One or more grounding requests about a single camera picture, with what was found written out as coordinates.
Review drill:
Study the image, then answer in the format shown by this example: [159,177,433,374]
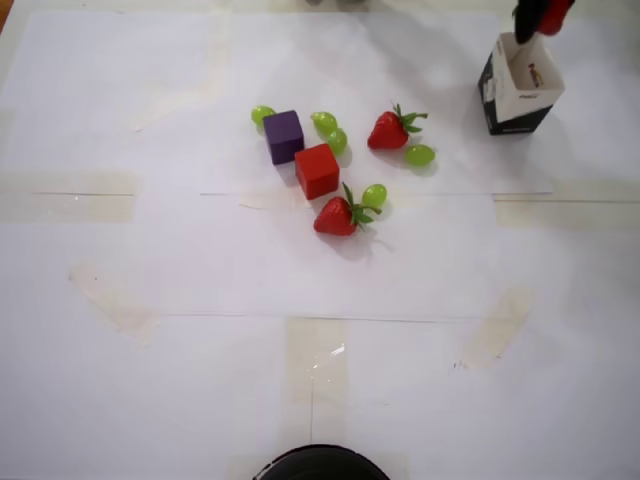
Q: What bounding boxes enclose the green plastic grape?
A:
[250,104,277,129]
[403,143,436,168]
[326,127,350,157]
[360,183,389,212]
[310,110,339,134]

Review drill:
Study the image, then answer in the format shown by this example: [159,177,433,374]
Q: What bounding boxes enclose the white and black cardboard box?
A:
[476,30,566,137]

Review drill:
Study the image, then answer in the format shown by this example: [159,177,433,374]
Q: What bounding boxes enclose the red wooden cube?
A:
[293,143,341,202]

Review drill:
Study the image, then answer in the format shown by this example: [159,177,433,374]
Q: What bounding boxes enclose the purple wooden cube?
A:
[262,109,305,166]

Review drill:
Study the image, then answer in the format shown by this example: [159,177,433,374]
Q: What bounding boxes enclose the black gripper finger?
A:
[510,0,551,45]

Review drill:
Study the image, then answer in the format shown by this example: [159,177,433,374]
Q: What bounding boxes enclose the red plastic strawberry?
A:
[313,182,382,238]
[536,0,577,37]
[367,102,430,152]

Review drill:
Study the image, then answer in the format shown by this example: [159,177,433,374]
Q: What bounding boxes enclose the black round object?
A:
[253,443,392,480]

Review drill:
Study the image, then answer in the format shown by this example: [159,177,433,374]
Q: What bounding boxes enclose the beige tape strip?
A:
[493,179,640,230]
[0,171,139,225]
[457,284,540,372]
[284,317,351,441]
[67,259,161,349]
[127,79,226,135]

